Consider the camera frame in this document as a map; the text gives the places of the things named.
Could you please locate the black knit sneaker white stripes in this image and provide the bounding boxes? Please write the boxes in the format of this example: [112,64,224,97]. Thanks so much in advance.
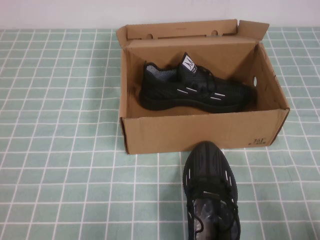
[182,141,241,240]
[138,51,258,115]

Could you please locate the brown cardboard shoe box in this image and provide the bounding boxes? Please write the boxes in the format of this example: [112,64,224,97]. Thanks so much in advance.
[115,19,291,155]

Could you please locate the green white checked tablecloth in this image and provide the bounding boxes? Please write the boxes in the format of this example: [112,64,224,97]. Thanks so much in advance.
[0,26,320,240]

